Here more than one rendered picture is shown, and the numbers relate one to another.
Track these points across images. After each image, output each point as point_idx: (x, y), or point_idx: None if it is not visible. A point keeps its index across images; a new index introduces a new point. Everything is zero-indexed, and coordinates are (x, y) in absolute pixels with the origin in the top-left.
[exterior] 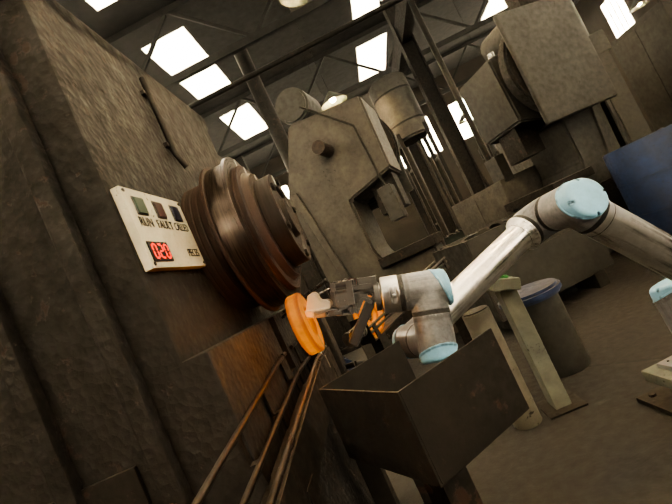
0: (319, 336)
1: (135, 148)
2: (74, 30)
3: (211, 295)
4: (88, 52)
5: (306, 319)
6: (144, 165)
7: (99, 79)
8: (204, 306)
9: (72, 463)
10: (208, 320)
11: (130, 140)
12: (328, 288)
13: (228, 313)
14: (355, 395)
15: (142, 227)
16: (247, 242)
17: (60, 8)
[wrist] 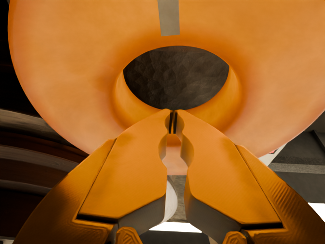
0: (153, 11)
1: (179, 190)
2: (182, 219)
3: (169, 96)
4: (178, 215)
5: (246, 124)
6: (178, 184)
7: (181, 208)
8: (208, 89)
9: None
10: (220, 72)
11: (180, 192)
12: None
13: (137, 67)
14: None
15: (262, 160)
16: (177, 192)
17: (185, 221)
